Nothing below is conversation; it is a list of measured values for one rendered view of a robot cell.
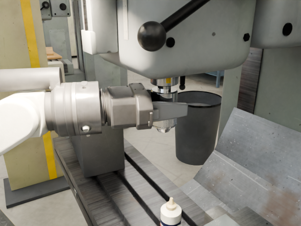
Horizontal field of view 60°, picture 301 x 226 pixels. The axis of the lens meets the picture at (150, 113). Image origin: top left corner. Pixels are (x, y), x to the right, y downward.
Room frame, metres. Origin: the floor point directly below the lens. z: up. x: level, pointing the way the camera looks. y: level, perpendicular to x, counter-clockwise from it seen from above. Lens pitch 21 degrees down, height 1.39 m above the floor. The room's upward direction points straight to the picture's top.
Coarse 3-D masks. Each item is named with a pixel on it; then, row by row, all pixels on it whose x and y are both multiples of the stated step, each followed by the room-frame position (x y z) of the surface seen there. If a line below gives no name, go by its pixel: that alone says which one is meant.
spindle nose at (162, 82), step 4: (152, 80) 0.42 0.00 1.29; (156, 80) 0.41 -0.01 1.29; (160, 80) 0.41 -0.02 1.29; (164, 80) 0.41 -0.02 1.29; (172, 80) 0.41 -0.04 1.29; (176, 80) 0.42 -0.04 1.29; (152, 84) 0.42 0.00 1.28; (156, 84) 0.41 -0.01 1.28; (160, 84) 0.41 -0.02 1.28; (164, 84) 0.41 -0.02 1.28; (168, 84) 0.41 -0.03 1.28; (172, 84) 0.41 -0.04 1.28; (176, 84) 0.42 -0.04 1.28
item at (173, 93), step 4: (152, 88) 0.44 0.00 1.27; (156, 88) 0.44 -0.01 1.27; (172, 88) 0.44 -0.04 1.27; (152, 92) 0.42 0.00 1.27; (156, 92) 0.42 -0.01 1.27; (160, 92) 0.41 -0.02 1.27; (164, 92) 0.41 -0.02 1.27; (168, 92) 0.41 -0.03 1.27; (172, 92) 0.42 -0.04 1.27; (176, 92) 0.42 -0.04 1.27; (152, 96) 0.42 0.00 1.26; (156, 96) 0.41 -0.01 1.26; (160, 96) 0.41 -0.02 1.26; (164, 96) 0.41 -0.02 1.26; (168, 96) 0.41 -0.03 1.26; (172, 96) 0.41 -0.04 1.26
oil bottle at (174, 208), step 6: (168, 204) 0.39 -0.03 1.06; (174, 204) 0.39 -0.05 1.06; (162, 210) 0.39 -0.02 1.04; (168, 210) 0.39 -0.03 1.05; (174, 210) 0.39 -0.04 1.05; (180, 210) 0.39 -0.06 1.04; (162, 216) 0.39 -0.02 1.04; (168, 216) 0.38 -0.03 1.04; (174, 216) 0.38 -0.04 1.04; (180, 216) 0.39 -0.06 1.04; (162, 222) 0.39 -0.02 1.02; (168, 222) 0.38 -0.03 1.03; (174, 222) 0.38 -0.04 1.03; (180, 222) 0.39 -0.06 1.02
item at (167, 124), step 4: (176, 96) 0.42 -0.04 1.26; (152, 100) 0.42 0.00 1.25; (156, 100) 0.41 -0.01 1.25; (160, 100) 0.41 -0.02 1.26; (164, 100) 0.41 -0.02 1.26; (168, 100) 0.41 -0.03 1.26; (172, 100) 0.41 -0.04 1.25; (176, 100) 0.42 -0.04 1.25; (164, 120) 0.41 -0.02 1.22; (168, 120) 0.41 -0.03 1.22; (172, 120) 0.42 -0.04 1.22; (176, 120) 0.43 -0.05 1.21; (156, 124) 0.41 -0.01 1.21; (160, 124) 0.41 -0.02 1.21; (164, 124) 0.41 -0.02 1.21; (168, 124) 0.41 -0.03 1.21; (172, 124) 0.42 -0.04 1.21; (160, 128) 0.41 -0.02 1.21; (164, 128) 0.41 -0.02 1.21; (168, 128) 0.41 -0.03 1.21
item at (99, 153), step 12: (108, 132) 0.64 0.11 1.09; (120, 132) 0.66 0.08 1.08; (84, 144) 0.61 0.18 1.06; (96, 144) 0.63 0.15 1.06; (108, 144) 0.64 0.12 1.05; (120, 144) 0.66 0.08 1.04; (84, 156) 0.61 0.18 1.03; (96, 156) 0.63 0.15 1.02; (108, 156) 0.64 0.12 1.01; (120, 156) 0.65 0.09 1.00; (84, 168) 0.61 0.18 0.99; (96, 168) 0.63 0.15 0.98; (108, 168) 0.64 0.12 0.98; (120, 168) 0.65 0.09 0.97
